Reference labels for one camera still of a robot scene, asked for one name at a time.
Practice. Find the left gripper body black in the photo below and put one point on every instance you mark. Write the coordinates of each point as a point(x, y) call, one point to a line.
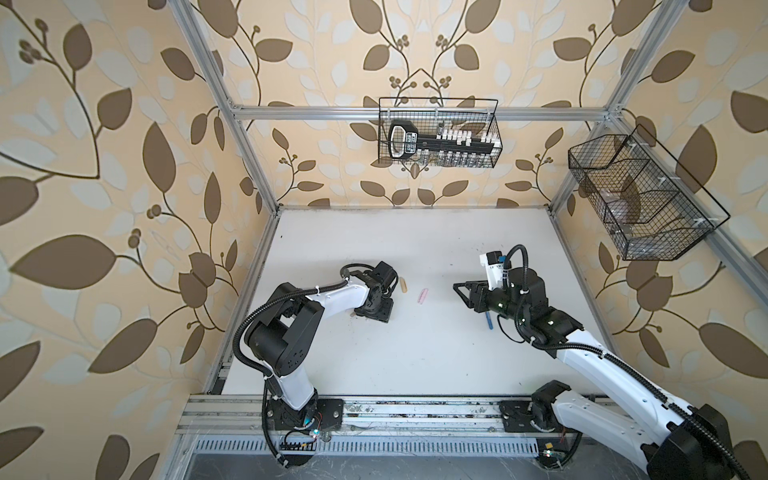
point(383, 309)

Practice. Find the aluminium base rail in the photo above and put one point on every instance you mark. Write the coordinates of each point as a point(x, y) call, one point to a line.
point(369, 426)

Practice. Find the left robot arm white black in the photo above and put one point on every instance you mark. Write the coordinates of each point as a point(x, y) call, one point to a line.
point(276, 337)

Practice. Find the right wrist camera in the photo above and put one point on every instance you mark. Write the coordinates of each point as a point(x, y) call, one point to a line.
point(493, 264)

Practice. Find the back wire basket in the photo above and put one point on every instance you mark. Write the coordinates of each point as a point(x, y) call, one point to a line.
point(471, 113)

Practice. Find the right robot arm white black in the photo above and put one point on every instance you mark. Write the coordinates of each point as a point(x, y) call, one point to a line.
point(657, 431)

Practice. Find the wire basket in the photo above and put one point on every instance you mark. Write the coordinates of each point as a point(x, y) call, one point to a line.
point(471, 113)
point(652, 206)

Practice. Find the right wire basket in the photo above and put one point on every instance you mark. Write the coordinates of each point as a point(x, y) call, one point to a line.
point(652, 206)

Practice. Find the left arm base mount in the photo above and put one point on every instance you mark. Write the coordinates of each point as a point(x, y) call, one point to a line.
point(291, 436)

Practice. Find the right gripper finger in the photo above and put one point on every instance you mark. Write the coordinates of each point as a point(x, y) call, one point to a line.
point(468, 285)
point(467, 297)

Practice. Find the black tool in basket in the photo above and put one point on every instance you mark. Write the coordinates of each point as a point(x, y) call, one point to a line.
point(404, 140)

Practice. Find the pink pen cap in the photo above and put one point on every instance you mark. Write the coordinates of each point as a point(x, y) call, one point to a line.
point(423, 296)

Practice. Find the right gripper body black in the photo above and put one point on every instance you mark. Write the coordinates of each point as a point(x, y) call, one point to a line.
point(495, 301)

